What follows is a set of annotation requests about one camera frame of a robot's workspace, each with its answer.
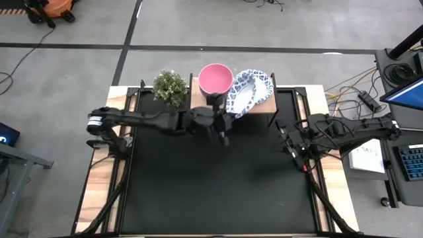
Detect black pole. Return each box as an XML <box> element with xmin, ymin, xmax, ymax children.
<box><xmin>388</xmin><ymin>24</ymin><xmax>423</xmax><ymax>60</ymax></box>

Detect monitor with blue screen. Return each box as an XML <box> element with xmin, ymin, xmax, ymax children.
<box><xmin>379</xmin><ymin>77</ymin><xmax>423</xmax><ymax>112</ymax></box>

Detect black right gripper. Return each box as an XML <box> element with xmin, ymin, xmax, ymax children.
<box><xmin>275</xmin><ymin>118</ymin><xmax>315</xmax><ymax>170</ymax></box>

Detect wooden shelf with black legs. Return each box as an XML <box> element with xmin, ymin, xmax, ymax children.
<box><xmin>188</xmin><ymin>72</ymin><xmax>279</xmax><ymax>128</ymax></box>

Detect grey metal table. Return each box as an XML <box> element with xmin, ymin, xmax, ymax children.
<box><xmin>0</xmin><ymin>143</ymin><xmax>54</xmax><ymax>234</ymax></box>

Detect black cable bundle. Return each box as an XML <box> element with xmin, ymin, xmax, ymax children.
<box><xmin>243</xmin><ymin>0</ymin><xmax>285</xmax><ymax>13</ymax></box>

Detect black table mat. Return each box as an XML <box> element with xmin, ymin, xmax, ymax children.
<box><xmin>119</xmin><ymin>89</ymin><xmax>318</xmax><ymax>235</ymax></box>

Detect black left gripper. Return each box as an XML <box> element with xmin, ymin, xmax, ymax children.
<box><xmin>184</xmin><ymin>93</ymin><xmax>236</xmax><ymax>147</ymax></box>

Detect black device with blue light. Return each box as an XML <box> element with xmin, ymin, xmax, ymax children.
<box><xmin>0</xmin><ymin>122</ymin><xmax>21</xmax><ymax>148</ymax></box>

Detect black floor cable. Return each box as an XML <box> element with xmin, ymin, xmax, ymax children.
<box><xmin>0</xmin><ymin>28</ymin><xmax>56</xmax><ymax>97</ymax></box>

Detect white paper sheet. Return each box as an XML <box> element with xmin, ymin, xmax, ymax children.
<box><xmin>348</xmin><ymin>147</ymin><xmax>386</xmax><ymax>175</ymax></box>

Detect small potted green plant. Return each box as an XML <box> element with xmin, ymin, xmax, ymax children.
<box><xmin>152</xmin><ymin>69</ymin><xmax>190</xmax><ymax>113</ymax></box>

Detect dark grey equipment cart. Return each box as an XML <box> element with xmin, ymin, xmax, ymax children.
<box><xmin>375</xmin><ymin>48</ymin><xmax>423</xmax><ymax>209</ymax></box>

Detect yellow floor cables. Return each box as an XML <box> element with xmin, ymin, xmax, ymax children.
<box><xmin>325</xmin><ymin>67</ymin><xmax>378</xmax><ymax>120</ymax></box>

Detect orange shop vacuum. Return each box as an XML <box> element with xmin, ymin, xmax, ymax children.
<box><xmin>22</xmin><ymin>0</ymin><xmax>79</xmax><ymax>28</ymax></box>

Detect black metal table frame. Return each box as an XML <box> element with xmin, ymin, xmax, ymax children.
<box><xmin>71</xmin><ymin>79</ymin><xmax>361</xmax><ymax>238</ymax></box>

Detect pink bowl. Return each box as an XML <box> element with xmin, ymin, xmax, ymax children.
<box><xmin>198</xmin><ymin>63</ymin><xmax>235</xmax><ymax>97</ymax></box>

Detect backlit black keyboard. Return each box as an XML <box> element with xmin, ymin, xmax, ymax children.
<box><xmin>393</xmin><ymin>143</ymin><xmax>423</xmax><ymax>182</ymax></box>

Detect coiled black cable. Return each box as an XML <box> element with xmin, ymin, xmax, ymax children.
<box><xmin>383</xmin><ymin>62</ymin><xmax>413</xmax><ymax>89</ymax></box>

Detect black power strip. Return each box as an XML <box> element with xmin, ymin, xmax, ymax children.
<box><xmin>358</xmin><ymin>91</ymin><xmax>381</xmax><ymax>113</ymax></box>

